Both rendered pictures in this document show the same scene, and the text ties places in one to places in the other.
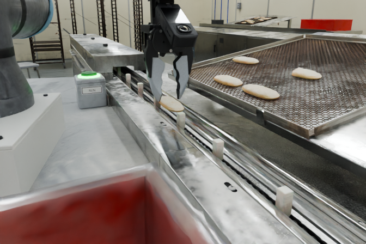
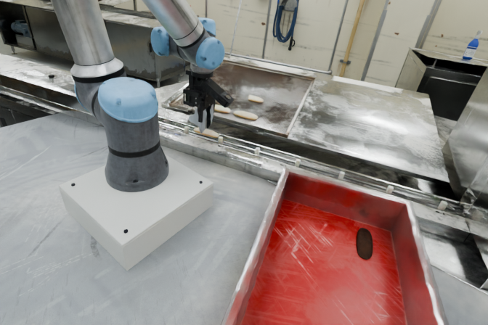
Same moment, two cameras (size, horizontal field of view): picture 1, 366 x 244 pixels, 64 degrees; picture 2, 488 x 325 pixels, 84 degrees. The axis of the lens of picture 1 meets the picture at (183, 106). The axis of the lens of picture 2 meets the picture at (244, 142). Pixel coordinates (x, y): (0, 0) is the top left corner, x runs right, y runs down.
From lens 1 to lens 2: 0.64 m
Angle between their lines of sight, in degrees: 45
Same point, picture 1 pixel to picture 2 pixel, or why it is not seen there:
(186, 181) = (269, 168)
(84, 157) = not seen: hidden behind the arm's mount
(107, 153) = (204, 171)
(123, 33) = not seen: outside the picture
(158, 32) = (206, 96)
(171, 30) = (224, 99)
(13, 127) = (189, 175)
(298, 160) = (274, 144)
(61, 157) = not seen: hidden behind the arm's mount
